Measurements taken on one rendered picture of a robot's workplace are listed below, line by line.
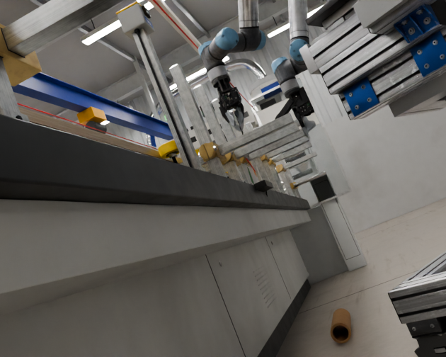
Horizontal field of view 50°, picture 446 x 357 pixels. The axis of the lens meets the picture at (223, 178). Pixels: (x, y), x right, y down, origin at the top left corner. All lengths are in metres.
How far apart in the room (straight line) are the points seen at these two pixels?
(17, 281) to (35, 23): 0.32
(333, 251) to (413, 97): 3.00
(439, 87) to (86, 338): 1.13
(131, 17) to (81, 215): 0.84
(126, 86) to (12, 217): 10.38
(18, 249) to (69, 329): 0.40
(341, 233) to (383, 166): 6.39
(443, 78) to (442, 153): 9.19
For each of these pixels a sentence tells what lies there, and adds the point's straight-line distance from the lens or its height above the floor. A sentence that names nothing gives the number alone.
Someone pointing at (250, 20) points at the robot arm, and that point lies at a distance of 1.87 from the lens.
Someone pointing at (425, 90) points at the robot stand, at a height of 0.71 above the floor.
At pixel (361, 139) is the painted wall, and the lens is 10.62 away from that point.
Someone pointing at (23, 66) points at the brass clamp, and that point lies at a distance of 0.70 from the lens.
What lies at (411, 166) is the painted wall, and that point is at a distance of 10.60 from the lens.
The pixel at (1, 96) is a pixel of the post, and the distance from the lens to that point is 0.62.
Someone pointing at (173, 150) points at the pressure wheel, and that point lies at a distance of 1.59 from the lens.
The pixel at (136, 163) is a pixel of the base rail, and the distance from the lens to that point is 0.81.
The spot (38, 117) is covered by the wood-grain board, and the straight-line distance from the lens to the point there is 1.07.
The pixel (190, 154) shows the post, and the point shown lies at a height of 0.76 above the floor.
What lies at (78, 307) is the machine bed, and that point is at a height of 0.50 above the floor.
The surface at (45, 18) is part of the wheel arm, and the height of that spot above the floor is 0.83.
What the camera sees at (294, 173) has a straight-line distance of 4.28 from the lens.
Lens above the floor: 0.47
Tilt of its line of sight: 9 degrees up
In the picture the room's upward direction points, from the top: 22 degrees counter-clockwise
